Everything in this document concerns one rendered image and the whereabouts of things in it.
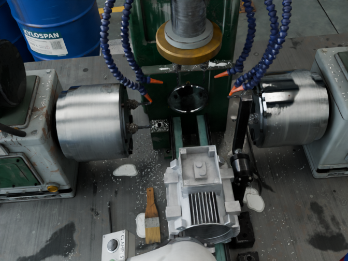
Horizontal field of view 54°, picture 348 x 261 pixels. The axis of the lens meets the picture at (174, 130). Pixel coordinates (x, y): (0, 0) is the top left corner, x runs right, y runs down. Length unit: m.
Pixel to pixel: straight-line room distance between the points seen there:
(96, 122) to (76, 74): 0.71
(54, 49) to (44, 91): 1.45
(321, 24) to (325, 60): 2.25
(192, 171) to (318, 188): 0.56
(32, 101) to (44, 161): 0.19
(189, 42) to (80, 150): 0.46
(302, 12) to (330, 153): 2.45
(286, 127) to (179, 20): 0.45
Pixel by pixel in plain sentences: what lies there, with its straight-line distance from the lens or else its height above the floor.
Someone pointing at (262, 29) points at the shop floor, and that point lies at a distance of 3.28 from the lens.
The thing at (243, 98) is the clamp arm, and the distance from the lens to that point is 0.92.
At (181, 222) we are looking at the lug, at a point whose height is 1.09.
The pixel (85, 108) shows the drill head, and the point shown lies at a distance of 1.05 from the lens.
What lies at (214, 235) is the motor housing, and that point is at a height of 0.95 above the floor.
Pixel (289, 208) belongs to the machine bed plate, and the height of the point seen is 0.80.
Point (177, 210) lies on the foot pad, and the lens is 0.92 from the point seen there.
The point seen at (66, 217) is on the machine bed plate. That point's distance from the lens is 1.29.
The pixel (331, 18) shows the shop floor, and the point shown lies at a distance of 3.56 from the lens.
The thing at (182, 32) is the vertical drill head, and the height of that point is 1.37.
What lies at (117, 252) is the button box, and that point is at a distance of 0.91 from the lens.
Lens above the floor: 1.92
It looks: 53 degrees down
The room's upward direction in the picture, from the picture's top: 4 degrees counter-clockwise
